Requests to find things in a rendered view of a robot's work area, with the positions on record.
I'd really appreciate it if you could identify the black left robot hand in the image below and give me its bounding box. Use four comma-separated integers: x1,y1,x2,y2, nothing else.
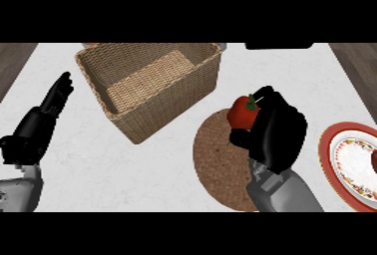
0,71,75,166

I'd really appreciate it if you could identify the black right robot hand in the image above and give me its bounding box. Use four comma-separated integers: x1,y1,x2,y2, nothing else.
227,85,309,175

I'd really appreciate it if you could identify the red bell pepper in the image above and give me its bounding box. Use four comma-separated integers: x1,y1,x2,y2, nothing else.
224,94,261,130

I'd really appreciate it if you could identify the round brown woven placemat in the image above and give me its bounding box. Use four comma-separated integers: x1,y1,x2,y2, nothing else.
190,108,260,212

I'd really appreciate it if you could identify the tan wicker basket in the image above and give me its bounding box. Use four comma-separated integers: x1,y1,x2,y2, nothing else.
74,43,223,145

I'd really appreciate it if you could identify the red rimmed white plate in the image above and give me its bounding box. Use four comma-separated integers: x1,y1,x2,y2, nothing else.
318,121,377,212

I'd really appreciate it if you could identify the black appliance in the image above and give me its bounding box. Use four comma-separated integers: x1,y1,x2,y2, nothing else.
242,43,315,51

